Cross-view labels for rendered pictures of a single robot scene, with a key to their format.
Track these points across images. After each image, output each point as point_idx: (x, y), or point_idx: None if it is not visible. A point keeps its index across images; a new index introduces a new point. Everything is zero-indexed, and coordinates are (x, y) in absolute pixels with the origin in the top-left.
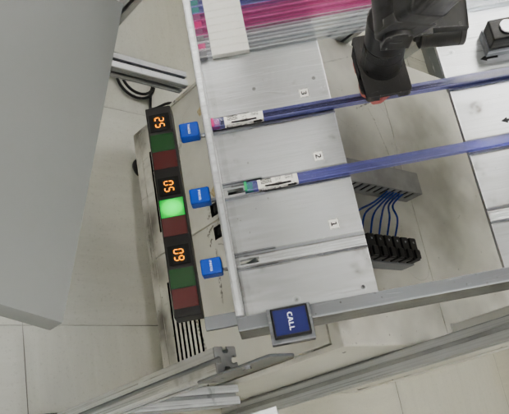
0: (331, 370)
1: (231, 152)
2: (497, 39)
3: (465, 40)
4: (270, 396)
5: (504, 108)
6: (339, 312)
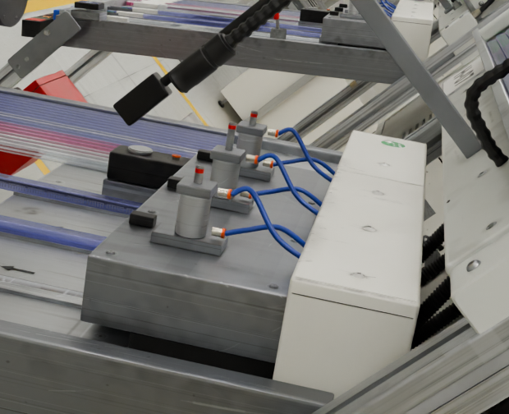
0: None
1: None
2: (114, 154)
3: (91, 183)
4: None
5: (71, 223)
6: None
